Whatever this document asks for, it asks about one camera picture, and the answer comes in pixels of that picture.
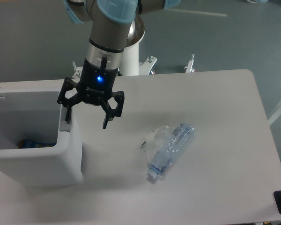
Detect blue wrapper inside trash can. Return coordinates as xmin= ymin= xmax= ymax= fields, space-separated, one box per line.
xmin=18 ymin=139 xmax=56 ymax=149

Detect white pedestal base frame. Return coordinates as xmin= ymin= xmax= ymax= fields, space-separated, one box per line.
xmin=72 ymin=53 xmax=195 ymax=78

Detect crumpled clear plastic wrapper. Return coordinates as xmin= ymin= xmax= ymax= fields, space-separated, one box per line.
xmin=140 ymin=125 xmax=171 ymax=164

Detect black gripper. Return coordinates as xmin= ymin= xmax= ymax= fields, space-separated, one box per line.
xmin=56 ymin=58 xmax=125 ymax=130

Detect crushed clear plastic bottle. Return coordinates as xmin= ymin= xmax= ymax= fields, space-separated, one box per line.
xmin=147 ymin=122 xmax=195 ymax=181

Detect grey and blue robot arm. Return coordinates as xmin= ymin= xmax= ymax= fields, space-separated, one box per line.
xmin=57 ymin=0 xmax=180 ymax=128

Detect grey lid push button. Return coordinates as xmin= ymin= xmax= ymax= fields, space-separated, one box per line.
xmin=59 ymin=106 xmax=72 ymax=132

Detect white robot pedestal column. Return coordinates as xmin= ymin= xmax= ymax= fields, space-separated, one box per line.
xmin=119 ymin=43 xmax=139 ymax=76

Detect white plastic trash can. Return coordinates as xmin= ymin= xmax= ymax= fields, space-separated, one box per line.
xmin=0 ymin=88 xmax=83 ymax=187

